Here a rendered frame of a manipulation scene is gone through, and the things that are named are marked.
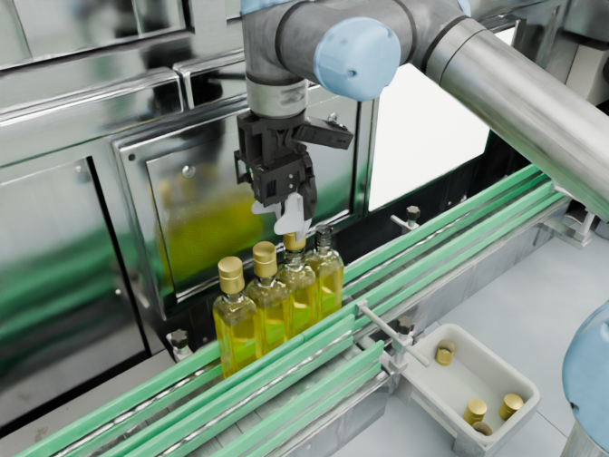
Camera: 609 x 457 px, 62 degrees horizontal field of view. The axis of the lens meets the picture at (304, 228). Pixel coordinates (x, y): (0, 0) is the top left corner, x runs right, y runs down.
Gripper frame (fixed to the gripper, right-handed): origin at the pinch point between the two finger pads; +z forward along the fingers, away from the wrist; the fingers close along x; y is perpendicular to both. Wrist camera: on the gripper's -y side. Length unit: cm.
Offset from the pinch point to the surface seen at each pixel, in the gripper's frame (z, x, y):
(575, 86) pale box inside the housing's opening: 11, -13, -108
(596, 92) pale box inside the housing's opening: 13, -10, -113
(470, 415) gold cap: 38, 27, -20
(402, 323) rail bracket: 16.6, 14.8, -11.2
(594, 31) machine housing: -8, -8, -96
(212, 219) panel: 3.3, -12.6, 7.4
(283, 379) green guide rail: 26.3, 6.0, 7.1
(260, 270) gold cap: 4.4, 1.2, 7.1
